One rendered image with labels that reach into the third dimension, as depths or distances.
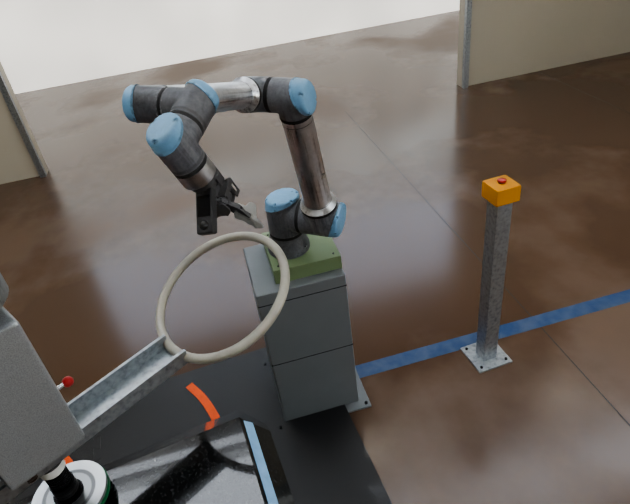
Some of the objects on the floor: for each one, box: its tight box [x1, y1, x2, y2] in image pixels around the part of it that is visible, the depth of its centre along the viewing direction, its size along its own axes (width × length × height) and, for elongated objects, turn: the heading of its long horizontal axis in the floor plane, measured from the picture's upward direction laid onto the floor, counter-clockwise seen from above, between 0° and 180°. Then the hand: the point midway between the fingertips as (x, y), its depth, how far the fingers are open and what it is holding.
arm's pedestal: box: [243, 244, 371, 429], centre depth 270 cm, size 50×50×85 cm
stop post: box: [460, 175, 521, 373], centre depth 266 cm, size 20×20×109 cm
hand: (238, 233), depth 144 cm, fingers open, 14 cm apart
